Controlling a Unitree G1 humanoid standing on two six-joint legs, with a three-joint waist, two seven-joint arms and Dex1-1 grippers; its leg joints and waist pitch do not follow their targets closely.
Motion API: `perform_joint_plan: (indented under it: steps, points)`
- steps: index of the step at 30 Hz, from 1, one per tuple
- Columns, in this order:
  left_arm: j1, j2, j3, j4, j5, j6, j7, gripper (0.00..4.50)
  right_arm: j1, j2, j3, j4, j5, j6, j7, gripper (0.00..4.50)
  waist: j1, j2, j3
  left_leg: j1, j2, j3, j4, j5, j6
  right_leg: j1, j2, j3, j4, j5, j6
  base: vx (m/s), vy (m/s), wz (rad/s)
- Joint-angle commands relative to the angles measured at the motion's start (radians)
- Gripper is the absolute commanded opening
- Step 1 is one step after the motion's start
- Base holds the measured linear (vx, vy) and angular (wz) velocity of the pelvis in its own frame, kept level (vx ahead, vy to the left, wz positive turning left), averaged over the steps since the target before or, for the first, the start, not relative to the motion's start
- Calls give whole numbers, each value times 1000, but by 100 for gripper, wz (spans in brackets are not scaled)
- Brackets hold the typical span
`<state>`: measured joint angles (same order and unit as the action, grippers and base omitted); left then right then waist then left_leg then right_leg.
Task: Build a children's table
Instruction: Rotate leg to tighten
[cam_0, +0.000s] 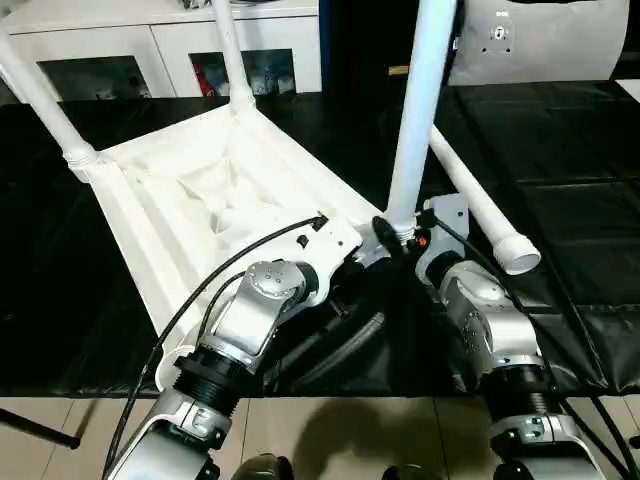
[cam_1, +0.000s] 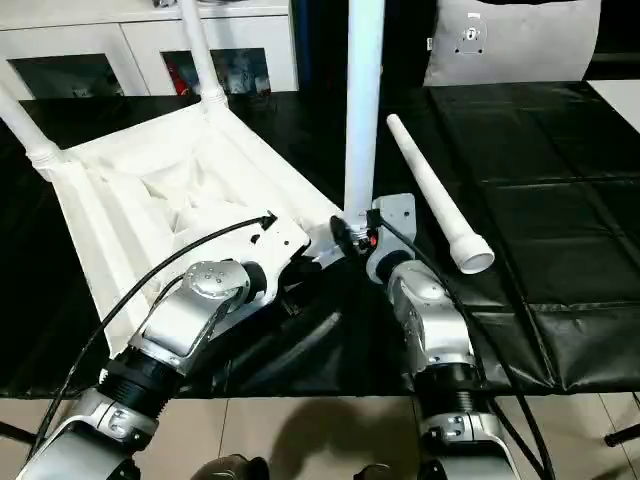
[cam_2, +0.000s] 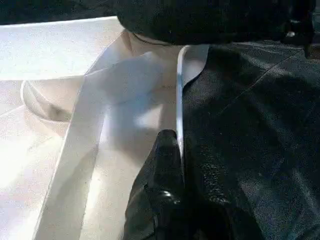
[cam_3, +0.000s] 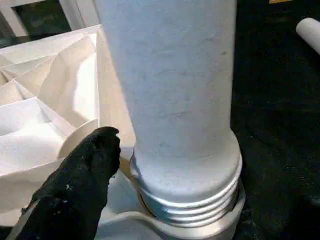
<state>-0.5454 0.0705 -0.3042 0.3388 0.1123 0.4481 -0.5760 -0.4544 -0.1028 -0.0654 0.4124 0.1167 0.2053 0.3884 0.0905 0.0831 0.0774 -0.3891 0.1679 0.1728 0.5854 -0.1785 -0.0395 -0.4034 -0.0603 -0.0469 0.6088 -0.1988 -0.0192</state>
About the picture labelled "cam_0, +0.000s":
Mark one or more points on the white plastic table leg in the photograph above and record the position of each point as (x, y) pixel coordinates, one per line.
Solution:
(233, 55)
(480, 200)
(45, 100)
(420, 110)

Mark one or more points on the white plastic table top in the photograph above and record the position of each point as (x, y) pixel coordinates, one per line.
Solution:
(210, 190)

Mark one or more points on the black work mat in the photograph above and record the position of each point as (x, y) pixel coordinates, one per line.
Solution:
(560, 300)

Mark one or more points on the small yellow label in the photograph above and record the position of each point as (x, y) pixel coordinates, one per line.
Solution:
(398, 70)

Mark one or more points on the grey cushion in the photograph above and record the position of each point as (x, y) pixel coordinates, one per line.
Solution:
(545, 40)

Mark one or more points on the white glass-door sideboard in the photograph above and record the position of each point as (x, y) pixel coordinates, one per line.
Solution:
(130, 50)

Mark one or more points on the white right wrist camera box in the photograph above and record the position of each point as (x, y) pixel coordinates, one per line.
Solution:
(447, 225)

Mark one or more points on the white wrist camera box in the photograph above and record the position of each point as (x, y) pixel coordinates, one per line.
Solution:
(328, 245)
(447, 225)

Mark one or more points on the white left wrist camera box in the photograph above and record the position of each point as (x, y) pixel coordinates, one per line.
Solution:
(328, 245)

